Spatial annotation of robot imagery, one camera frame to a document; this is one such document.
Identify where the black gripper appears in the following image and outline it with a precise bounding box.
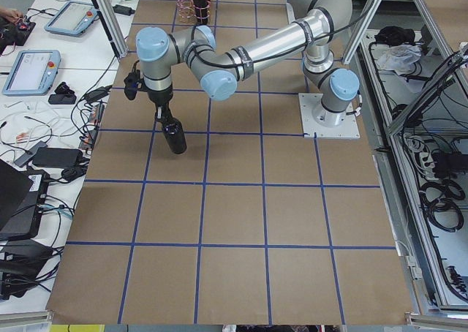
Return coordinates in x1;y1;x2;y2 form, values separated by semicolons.
148;86;173;107

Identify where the dark wine bottle in rack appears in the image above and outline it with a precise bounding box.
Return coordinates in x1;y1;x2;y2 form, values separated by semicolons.
192;0;211;25

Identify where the blue teach pendant near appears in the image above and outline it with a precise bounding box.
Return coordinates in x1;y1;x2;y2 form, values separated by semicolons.
2;50;61;97

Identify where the copper wire wine rack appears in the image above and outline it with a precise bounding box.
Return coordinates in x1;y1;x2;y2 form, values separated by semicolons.
176;0;195;24

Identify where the aluminium frame post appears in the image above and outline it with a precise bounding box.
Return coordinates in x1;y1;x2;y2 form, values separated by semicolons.
91;0;128;59

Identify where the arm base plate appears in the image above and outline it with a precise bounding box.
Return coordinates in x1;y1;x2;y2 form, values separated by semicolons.
298;93;360;140

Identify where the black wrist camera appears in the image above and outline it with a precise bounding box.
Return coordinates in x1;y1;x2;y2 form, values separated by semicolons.
124;69;141;101

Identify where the black power adapter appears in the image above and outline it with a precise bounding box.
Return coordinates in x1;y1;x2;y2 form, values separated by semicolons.
113;4;135;16

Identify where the blue teach pendant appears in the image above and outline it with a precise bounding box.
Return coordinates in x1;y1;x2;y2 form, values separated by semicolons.
44;1;97;37
2;50;61;97

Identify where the blue teach pendant far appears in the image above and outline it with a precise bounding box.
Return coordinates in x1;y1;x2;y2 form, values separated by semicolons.
44;1;97;37

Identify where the dark wine bottle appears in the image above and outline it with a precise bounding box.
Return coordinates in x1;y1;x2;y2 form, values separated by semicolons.
192;0;211;25
160;107;187;154

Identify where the black laptop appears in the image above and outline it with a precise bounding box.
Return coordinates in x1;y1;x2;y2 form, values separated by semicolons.
1;161;49;241

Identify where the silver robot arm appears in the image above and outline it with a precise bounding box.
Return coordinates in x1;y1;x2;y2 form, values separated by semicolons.
124;0;357;113

